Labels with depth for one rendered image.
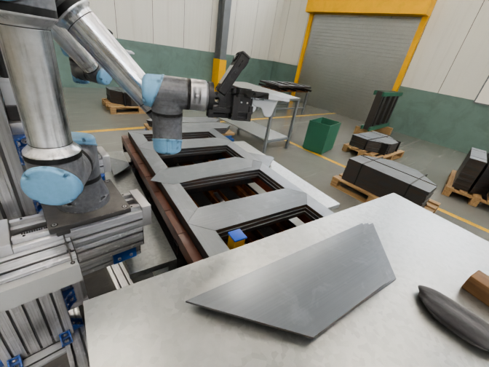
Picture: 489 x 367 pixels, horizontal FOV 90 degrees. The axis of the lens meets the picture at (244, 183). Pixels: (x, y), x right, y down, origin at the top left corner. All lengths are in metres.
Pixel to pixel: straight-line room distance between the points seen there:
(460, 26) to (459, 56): 0.70
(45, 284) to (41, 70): 0.55
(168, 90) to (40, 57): 0.24
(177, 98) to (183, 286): 0.44
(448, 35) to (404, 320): 8.73
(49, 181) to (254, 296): 0.54
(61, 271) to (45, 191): 0.26
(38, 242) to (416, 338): 1.02
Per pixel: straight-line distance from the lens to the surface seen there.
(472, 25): 9.14
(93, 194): 0.90
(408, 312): 0.80
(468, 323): 0.84
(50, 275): 0.88
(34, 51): 0.66
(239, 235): 1.03
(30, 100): 0.68
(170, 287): 0.64
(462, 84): 8.97
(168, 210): 1.24
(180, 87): 0.63
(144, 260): 1.22
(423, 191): 3.47
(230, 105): 0.67
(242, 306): 0.59
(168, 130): 0.65
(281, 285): 0.65
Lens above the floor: 1.55
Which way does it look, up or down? 28 degrees down
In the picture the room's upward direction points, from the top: 10 degrees clockwise
